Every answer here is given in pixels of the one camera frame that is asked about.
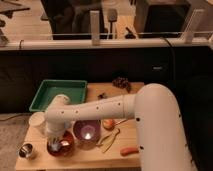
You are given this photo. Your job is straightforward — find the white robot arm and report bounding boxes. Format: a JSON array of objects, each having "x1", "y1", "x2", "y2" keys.
[{"x1": 45, "y1": 83, "x2": 198, "y2": 171}]

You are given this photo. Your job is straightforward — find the red bowl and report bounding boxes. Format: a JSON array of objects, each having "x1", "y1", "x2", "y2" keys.
[{"x1": 47, "y1": 131, "x2": 74, "y2": 157}]

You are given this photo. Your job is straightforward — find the green plastic tray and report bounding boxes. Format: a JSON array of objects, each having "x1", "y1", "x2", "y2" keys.
[{"x1": 29, "y1": 79, "x2": 87, "y2": 112}]

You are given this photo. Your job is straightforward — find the yellow tongs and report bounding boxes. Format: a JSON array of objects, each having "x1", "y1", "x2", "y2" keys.
[{"x1": 97, "y1": 129, "x2": 120, "y2": 153}]

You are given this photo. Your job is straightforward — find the purple bowl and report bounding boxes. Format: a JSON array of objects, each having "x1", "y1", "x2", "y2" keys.
[{"x1": 73, "y1": 120, "x2": 101, "y2": 143}]

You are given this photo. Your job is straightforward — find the white-headed brush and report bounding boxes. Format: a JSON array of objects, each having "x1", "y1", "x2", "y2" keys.
[{"x1": 114, "y1": 119, "x2": 129, "y2": 126}]

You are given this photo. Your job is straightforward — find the peach fruit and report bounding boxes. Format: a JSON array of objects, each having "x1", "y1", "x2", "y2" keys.
[{"x1": 102, "y1": 119, "x2": 115, "y2": 130}]

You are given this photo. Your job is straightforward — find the black-handled tool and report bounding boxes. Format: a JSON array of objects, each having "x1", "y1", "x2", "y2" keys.
[{"x1": 98, "y1": 93, "x2": 107, "y2": 99}]

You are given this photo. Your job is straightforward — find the light blue towel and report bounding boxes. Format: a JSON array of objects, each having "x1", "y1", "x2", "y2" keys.
[{"x1": 47, "y1": 138, "x2": 69, "y2": 152}]

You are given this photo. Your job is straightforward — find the white paper cup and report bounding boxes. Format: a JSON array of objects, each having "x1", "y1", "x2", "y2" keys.
[{"x1": 29, "y1": 112, "x2": 45, "y2": 134}]

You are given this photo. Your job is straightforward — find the small metal cup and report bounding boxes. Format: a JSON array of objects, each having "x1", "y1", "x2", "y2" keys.
[{"x1": 18, "y1": 143, "x2": 36, "y2": 159}]

